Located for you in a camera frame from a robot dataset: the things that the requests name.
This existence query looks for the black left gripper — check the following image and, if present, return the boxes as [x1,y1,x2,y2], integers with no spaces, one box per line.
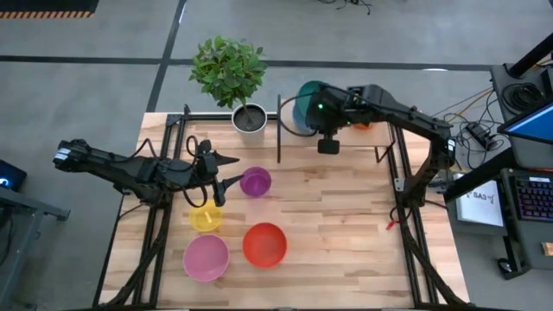
[194,138,245,208]

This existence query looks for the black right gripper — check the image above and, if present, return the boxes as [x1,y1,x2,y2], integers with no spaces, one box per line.
[305,84,353,135]

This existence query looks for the large green bowl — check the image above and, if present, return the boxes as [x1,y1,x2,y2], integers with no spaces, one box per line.
[296,79,329,126]

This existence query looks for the large red bowl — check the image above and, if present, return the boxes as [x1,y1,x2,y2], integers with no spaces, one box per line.
[242,222,289,270]

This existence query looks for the small purple translucent bowl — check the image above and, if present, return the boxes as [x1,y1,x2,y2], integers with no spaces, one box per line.
[239,166,273,199]

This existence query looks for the small yellow translucent bowl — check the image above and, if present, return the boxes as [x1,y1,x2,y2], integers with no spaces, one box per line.
[188,199,224,233]

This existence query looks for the white plant pot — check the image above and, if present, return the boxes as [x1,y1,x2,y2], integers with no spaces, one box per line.
[231,102,269,134]

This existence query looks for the large pink bowl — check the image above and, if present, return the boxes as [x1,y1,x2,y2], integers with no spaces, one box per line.
[181,233,231,283]

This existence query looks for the green leafy plant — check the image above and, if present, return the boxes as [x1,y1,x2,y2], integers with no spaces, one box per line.
[188,35,269,127]

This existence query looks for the black power adapter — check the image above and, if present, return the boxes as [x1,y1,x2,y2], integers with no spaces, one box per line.
[465,122,492,146]

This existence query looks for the white paper sign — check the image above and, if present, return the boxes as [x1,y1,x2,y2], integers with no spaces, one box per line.
[455,179,505,229]

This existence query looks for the grey metal stand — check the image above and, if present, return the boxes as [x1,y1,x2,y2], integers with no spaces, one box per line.
[0,185,72,310]

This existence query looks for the laptop with blue screen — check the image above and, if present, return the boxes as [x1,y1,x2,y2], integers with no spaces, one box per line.
[496,101,553,146]

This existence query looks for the black device with blue light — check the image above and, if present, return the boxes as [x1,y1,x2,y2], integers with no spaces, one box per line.
[0,159,29,193]

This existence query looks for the black backlit keyboard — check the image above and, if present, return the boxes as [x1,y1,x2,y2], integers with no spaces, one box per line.
[513,175,553,224]

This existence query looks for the black workstation stand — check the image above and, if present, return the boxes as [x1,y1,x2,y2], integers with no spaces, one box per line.
[442,32,553,282]

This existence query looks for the black yellow striped floor mat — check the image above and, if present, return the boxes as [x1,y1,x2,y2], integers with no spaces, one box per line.
[0,0,100,20]

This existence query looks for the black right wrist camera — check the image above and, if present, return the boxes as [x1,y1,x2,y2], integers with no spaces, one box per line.
[317,127,341,156]

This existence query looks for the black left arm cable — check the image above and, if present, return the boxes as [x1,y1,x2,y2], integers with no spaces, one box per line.
[129,134,209,209]

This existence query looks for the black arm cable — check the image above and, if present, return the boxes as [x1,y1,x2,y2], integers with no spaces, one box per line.
[129,134,209,209]
[279,92,321,138]

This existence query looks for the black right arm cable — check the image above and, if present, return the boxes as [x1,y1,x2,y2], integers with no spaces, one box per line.
[279,92,321,138]

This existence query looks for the black aluminium table frame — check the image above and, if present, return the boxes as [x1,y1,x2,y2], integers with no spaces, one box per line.
[92,103,470,310]

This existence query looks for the black floor cables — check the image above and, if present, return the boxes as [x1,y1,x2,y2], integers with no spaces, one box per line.
[317,0,374,16]

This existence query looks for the yellow floor cable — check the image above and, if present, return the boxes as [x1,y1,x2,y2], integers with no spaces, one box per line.
[431,87,494,124]

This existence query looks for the coiled black cable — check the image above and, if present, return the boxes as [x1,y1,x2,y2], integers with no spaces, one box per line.
[503,81,546,111]

